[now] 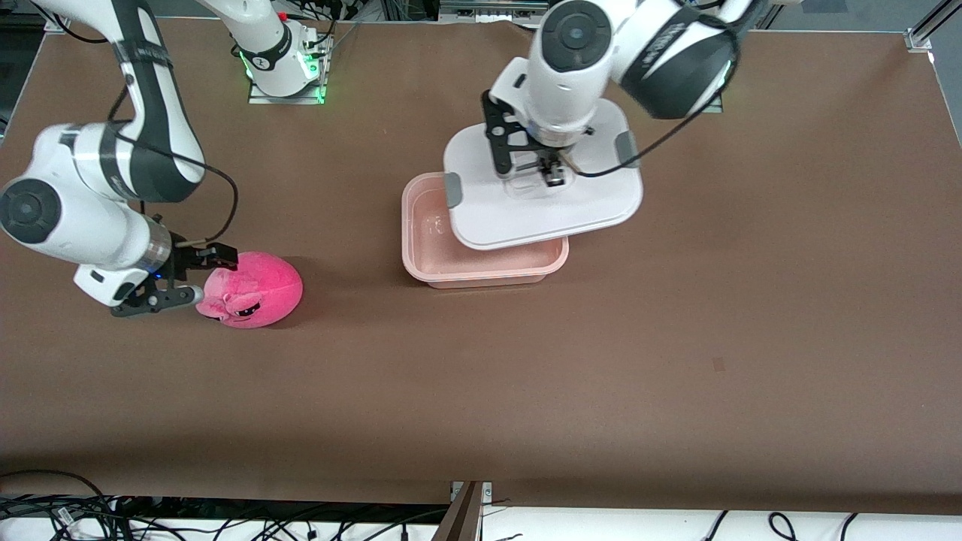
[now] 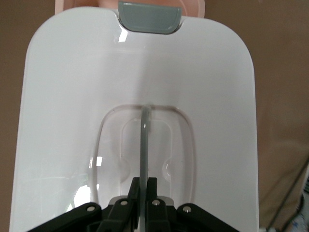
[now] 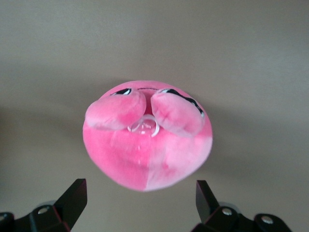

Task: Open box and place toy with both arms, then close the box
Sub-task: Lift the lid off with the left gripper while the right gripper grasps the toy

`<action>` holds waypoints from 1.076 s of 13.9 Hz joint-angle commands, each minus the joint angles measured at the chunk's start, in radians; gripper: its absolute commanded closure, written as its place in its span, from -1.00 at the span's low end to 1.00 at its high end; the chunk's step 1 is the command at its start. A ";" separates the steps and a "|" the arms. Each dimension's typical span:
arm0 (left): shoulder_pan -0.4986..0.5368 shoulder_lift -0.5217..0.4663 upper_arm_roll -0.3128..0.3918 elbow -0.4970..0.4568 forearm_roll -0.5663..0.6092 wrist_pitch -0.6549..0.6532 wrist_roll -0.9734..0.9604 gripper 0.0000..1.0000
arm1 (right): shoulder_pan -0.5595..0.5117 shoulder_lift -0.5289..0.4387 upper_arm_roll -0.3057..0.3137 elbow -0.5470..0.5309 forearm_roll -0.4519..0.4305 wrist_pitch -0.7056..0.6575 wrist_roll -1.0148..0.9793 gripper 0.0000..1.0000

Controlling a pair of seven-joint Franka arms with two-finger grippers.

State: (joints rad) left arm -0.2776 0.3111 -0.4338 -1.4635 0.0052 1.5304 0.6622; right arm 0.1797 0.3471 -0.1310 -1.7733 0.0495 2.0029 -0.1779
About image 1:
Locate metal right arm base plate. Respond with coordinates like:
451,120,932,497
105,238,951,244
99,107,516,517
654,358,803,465
248,34,332,105

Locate aluminium frame profile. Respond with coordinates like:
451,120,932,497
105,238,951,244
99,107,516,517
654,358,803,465
912,0,962,43

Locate black looped floor cable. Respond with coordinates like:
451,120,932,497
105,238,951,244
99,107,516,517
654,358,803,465
0,470,115,527

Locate pink translucent plastic box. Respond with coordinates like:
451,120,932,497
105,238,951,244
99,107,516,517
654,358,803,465
401,172,570,290

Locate grey equipment rack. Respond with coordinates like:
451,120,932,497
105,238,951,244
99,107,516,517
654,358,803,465
438,0,531,20

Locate aluminium frame post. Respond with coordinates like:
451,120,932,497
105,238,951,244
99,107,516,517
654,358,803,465
432,481,493,541

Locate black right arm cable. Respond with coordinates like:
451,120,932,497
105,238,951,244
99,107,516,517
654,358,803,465
105,81,241,249

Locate pink round plush toy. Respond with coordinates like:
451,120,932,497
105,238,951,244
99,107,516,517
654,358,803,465
196,251,304,330

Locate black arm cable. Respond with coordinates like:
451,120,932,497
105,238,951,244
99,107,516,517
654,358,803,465
105,81,241,249
570,8,741,180

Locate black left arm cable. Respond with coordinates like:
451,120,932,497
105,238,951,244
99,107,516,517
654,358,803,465
570,8,741,180

